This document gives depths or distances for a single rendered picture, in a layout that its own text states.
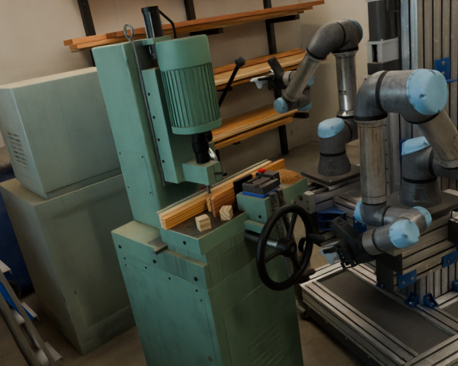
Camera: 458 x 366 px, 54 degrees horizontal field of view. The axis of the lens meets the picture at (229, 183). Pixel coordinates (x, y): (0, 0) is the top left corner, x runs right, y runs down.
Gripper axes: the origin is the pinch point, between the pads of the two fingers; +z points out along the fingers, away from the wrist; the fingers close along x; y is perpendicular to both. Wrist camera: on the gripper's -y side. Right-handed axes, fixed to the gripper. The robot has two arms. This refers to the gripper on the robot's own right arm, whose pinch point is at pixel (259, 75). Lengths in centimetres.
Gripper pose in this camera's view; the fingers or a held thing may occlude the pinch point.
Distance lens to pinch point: 251.1
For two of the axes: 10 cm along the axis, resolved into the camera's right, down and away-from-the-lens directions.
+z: -6.3, -1.7, 7.5
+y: 2.6, 8.8, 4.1
